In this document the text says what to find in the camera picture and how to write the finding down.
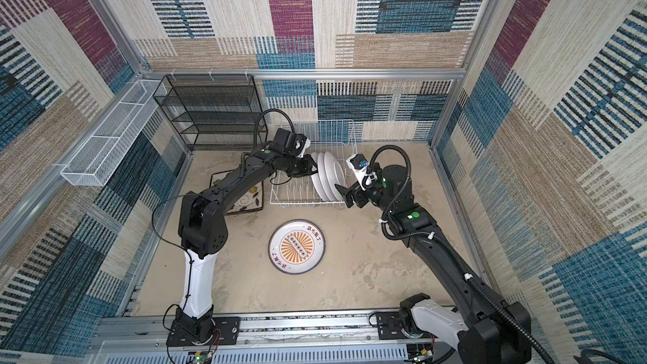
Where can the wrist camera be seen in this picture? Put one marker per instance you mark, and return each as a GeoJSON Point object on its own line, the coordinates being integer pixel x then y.
{"type": "Point", "coordinates": [362, 170]}
{"type": "Point", "coordinates": [289, 143]}

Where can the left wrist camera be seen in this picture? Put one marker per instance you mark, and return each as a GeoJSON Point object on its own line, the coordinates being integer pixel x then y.
{"type": "Point", "coordinates": [289, 143]}

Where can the white wire dish rack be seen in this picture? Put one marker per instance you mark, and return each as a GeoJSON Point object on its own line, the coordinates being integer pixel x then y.
{"type": "Point", "coordinates": [335, 136]}

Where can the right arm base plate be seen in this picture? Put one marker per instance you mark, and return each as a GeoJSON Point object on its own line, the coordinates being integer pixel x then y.
{"type": "Point", "coordinates": [396, 325]}

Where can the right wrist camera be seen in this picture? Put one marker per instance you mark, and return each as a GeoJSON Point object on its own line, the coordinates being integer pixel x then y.
{"type": "Point", "coordinates": [362, 170]}

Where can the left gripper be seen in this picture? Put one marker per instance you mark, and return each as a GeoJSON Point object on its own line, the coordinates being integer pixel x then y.
{"type": "Point", "coordinates": [307, 167]}

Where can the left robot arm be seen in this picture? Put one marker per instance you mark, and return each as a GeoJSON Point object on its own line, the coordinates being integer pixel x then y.
{"type": "Point", "coordinates": [203, 228]}

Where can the black mesh shelf rack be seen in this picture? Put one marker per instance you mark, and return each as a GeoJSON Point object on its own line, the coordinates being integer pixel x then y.
{"type": "Point", "coordinates": [213, 111]}

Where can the white mesh wall basket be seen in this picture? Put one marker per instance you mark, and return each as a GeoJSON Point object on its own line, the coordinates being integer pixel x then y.
{"type": "Point", "coordinates": [98, 158]}

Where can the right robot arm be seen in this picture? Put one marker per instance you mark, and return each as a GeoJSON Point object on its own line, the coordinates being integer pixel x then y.
{"type": "Point", "coordinates": [483, 327]}

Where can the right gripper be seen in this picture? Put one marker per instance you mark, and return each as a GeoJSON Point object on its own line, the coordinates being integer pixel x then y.
{"type": "Point", "coordinates": [357, 193]}

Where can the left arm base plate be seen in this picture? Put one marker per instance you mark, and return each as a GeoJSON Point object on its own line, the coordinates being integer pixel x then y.
{"type": "Point", "coordinates": [212, 332]}

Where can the aluminium mounting rail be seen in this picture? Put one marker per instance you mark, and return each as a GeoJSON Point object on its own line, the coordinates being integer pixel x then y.
{"type": "Point", "coordinates": [329, 336]}

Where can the white round plate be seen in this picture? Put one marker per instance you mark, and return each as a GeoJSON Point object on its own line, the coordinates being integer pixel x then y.
{"type": "Point", "coordinates": [317, 182]}
{"type": "Point", "coordinates": [324, 178]}
{"type": "Point", "coordinates": [335, 175]}
{"type": "Point", "coordinates": [296, 247]}

